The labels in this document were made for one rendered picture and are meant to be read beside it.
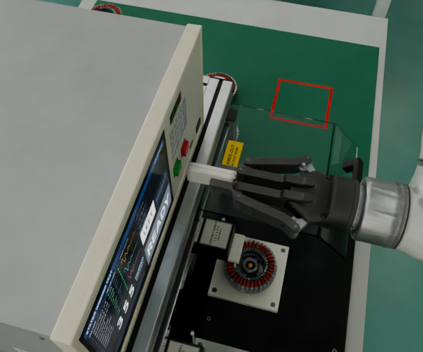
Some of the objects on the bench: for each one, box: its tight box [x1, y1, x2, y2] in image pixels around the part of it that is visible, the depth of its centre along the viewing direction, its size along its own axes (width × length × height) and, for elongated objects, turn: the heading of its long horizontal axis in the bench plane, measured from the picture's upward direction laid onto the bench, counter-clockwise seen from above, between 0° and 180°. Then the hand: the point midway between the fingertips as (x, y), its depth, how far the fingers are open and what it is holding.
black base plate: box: [168, 212, 355, 352], centre depth 96 cm, size 47×64×2 cm
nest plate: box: [207, 237, 289, 313], centre depth 101 cm, size 15×15×1 cm
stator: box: [224, 240, 277, 294], centre depth 99 cm, size 11×11×4 cm
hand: (211, 175), depth 66 cm, fingers closed
